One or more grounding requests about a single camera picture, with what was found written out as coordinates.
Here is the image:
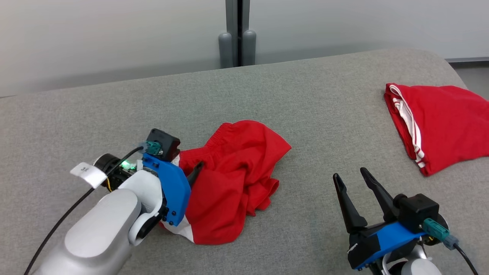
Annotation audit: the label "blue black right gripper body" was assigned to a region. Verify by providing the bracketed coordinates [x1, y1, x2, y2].
[347, 221, 426, 271]

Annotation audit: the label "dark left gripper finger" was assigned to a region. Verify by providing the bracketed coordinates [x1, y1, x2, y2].
[186, 161, 204, 187]

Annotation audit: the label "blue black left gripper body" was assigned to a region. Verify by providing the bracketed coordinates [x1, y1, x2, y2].
[94, 153, 191, 226]

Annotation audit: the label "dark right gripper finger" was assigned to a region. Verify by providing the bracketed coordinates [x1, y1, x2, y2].
[333, 173, 368, 234]
[360, 167, 398, 222]

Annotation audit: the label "red shorts with white trim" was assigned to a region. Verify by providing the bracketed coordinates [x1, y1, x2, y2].
[160, 120, 292, 245]

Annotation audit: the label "red white basketball jersey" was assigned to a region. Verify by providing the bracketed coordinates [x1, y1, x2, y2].
[384, 83, 489, 176]

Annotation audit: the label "grey cylinder bumper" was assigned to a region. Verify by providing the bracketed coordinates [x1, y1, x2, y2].
[242, 30, 257, 66]
[218, 32, 233, 69]

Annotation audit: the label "teal left camera connector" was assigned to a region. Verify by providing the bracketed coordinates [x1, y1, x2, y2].
[137, 141, 161, 155]

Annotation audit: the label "teal camera connector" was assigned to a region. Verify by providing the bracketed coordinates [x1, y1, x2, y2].
[137, 141, 161, 155]
[423, 218, 459, 251]

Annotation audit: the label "teal right camera connector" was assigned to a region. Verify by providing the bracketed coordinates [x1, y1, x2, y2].
[423, 218, 459, 251]

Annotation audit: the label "white left cable label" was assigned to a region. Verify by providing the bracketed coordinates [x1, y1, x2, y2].
[70, 162, 108, 189]

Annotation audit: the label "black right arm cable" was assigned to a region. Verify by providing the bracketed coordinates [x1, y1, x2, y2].
[453, 243, 480, 275]

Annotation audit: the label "grey metal partition post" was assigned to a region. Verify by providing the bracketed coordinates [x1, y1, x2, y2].
[225, 0, 251, 67]

